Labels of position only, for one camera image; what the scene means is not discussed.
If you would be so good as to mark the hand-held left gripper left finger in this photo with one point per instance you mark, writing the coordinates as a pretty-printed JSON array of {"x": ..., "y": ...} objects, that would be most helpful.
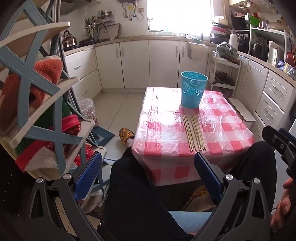
[{"x": 89, "y": 173}]

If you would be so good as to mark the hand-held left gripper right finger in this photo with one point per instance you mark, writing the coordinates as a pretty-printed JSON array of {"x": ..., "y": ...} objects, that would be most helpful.
[{"x": 208, "y": 176}]

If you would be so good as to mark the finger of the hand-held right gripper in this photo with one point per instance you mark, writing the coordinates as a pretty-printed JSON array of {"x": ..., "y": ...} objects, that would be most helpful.
[
  {"x": 288, "y": 136},
  {"x": 275, "y": 141}
]

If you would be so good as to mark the bundle of wooden chopsticks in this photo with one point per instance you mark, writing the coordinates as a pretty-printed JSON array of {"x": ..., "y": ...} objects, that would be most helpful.
[{"x": 196, "y": 134}]

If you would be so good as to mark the blue perforated plastic basket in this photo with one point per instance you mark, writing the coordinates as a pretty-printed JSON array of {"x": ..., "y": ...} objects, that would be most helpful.
[{"x": 193, "y": 95}]

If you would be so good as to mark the person's right hand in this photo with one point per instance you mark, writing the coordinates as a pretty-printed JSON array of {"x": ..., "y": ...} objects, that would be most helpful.
[{"x": 284, "y": 206}]

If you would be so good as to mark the person's right yellow patterned slipper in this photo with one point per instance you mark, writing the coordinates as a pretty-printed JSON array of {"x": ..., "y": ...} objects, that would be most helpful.
[{"x": 198, "y": 194}]

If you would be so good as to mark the person's yellow patterned slipper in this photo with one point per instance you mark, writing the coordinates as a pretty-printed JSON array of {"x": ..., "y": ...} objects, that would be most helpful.
[
  {"x": 198, "y": 194},
  {"x": 124, "y": 135}
]

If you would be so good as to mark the person's right leg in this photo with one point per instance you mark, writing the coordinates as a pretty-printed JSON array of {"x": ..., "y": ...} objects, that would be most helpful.
[{"x": 259, "y": 162}]

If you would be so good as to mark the person's leg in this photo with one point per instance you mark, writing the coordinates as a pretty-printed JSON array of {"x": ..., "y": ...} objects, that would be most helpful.
[
  {"x": 134, "y": 197},
  {"x": 259, "y": 162}
]

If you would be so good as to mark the blue dustpan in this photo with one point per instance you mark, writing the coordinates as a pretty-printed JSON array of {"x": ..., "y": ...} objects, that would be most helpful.
[{"x": 101, "y": 136}]

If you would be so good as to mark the white step stool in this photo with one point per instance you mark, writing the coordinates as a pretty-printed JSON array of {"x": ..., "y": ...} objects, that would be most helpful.
[{"x": 242, "y": 111}]

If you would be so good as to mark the blue chair cushion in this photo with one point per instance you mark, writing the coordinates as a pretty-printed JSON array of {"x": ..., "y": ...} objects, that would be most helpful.
[{"x": 189, "y": 222}]

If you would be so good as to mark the person's left leg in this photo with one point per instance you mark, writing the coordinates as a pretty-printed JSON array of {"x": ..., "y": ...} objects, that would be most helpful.
[{"x": 134, "y": 197}]

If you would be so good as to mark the person's left yellow patterned slipper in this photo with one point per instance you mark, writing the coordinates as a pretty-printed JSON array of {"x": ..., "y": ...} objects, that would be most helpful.
[{"x": 124, "y": 135}]

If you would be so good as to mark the red and white plush slipper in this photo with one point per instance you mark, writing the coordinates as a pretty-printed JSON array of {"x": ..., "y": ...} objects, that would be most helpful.
[{"x": 39, "y": 155}]

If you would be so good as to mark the floral trash bin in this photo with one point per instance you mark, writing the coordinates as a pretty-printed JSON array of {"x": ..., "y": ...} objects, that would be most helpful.
[{"x": 87, "y": 113}]

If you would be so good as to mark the table with pink checked cloth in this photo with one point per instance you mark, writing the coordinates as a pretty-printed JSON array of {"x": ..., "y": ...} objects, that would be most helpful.
[{"x": 166, "y": 129}]

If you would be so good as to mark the green knit slipper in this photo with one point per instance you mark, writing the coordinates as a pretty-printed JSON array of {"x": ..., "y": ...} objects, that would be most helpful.
[{"x": 66, "y": 111}]

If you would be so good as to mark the blue packet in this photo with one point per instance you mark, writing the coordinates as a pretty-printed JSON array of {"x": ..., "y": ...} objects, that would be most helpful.
[{"x": 281, "y": 64}]

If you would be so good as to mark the red pan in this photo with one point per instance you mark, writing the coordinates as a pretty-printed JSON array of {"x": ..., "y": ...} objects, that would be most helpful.
[{"x": 291, "y": 58}]

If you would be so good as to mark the black pan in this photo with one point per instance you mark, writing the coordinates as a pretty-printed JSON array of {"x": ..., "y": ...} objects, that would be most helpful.
[{"x": 224, "y": 78}]

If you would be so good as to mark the white electric water boiler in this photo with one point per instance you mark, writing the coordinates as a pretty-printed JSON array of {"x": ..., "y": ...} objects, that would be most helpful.
[{"x": 274, "y": 54}]

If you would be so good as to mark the black cooking pot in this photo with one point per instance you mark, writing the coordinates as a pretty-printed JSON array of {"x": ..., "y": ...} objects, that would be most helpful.
[{"x": 259, "y": 52}]

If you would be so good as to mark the white trolley rack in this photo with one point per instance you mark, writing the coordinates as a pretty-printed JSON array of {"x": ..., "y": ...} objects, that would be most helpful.
[{"x": 227, "y": 63}]

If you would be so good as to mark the green plastic bag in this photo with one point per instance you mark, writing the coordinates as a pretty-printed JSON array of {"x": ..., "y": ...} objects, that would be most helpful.
[{"x": 227, "y": 52}]

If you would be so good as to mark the orange plush slipper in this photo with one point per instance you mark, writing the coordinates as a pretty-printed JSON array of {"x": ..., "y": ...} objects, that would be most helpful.
[
  {"x": 13, "y": 97},
  {"x": 49, "y": 68}
]

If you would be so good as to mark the white counter shelf rack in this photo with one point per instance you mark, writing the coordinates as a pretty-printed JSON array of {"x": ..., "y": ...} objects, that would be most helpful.
[{"x": 266, "y": 31}]

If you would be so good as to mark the white thermos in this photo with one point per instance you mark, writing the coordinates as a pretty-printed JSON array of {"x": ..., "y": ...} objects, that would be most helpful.
[{"x": 233, "y": 39}]

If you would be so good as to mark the white hanging door bin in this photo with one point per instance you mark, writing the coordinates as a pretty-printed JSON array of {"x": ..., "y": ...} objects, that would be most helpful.
[{"x": 196, "y": 52}]

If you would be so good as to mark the green board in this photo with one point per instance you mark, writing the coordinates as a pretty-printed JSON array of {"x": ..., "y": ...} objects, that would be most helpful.
[{"x": 254, "y": 22}]

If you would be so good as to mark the cream kitchen base cabinets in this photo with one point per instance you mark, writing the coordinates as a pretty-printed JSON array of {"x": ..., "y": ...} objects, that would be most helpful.
[{"x": 136, "y": 62}]

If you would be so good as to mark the stack of dishes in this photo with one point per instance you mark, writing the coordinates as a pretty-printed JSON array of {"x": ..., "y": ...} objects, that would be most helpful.
[{"x": 218, "y": 32}]

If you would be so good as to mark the blue and white shoe rack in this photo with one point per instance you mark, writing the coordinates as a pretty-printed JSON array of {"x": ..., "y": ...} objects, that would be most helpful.
[{"x": 27, "y": 67}]

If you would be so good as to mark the black microwave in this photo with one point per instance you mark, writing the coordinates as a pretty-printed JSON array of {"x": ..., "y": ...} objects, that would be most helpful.
[{"x": 239, "y": 23}]

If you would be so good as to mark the black wok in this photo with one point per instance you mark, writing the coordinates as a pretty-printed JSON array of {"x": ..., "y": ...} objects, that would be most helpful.
[{"x": 86, "y": 42}]

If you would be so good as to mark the steel kettle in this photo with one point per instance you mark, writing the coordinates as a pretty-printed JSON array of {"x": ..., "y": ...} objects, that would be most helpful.
[{"x": 69, "y": 41}]

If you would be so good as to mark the kitchen window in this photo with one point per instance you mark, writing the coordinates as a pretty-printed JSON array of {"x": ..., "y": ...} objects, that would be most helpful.
[{"x": 180, "y": 14}]

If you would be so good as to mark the range hood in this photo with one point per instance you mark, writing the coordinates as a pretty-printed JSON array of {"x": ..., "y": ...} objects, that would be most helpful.
[{"x": 74, "y": 4}]

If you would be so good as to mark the grey sliding door frame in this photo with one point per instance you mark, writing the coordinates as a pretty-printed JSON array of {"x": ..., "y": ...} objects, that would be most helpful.
[{"x": 67, "y": 69}]

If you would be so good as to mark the white wall cabinet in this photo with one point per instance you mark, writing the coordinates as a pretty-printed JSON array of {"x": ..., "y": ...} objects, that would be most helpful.
[{"x": 238, "y": 2}]

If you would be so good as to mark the wall utensil rack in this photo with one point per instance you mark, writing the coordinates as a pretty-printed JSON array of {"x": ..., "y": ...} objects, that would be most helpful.
[{"x": 97, "y": 23}]

